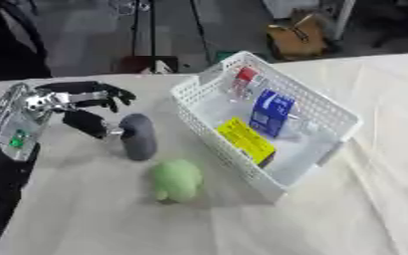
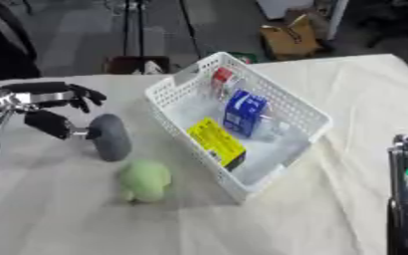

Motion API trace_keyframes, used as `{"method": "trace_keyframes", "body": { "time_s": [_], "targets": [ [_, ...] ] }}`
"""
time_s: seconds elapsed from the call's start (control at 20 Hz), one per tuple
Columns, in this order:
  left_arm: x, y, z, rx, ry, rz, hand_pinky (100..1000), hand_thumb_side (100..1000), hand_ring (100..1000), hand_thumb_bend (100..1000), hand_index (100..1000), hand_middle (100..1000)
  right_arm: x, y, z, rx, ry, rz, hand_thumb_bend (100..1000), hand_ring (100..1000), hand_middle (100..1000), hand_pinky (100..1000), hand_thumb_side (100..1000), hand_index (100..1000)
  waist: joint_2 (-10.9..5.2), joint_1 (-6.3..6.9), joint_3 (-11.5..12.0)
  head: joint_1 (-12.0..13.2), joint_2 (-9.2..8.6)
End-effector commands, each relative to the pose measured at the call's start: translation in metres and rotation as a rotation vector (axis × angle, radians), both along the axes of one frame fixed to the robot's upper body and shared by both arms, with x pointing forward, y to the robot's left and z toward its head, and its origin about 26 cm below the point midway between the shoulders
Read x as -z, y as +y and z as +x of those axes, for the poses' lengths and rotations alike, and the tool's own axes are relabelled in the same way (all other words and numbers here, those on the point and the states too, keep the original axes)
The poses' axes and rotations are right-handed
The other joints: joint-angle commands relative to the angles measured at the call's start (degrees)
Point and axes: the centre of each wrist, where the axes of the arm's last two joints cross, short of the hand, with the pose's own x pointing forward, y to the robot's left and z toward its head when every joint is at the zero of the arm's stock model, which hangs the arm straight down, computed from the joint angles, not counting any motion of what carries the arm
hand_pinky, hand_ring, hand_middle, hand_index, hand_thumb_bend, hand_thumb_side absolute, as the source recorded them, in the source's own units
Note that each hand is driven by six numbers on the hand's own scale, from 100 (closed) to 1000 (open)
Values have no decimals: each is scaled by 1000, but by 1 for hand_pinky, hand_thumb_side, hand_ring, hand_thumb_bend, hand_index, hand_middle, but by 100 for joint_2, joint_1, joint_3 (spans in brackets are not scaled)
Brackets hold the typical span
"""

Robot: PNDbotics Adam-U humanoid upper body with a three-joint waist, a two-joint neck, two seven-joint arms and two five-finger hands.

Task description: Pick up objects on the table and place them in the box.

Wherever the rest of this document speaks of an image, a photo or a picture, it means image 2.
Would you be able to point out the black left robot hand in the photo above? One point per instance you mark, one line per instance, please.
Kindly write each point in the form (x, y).
(46, 122)

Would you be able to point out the black office chair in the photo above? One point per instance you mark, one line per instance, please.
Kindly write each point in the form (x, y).
(396, 23)

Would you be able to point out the yellow flat package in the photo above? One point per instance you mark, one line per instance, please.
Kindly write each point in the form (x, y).
(218, 141)

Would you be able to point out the black tripod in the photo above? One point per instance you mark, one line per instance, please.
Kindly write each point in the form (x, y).
(155, 23)

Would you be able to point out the white perforated plastic basket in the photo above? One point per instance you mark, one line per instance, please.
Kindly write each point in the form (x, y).
(236, 119)

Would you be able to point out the tan cardboard box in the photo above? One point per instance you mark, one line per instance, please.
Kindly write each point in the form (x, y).
(288, 38)

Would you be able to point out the red-capped clear bottle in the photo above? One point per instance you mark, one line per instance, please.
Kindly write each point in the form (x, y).
(222, 78)

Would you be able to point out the blue and white carton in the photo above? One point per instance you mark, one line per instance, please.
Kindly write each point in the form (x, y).
(244, 112)

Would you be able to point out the green soft toy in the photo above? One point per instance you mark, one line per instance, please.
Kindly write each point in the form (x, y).
(146, 181)

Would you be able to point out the dark red box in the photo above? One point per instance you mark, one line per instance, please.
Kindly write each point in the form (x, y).
(136, 64)

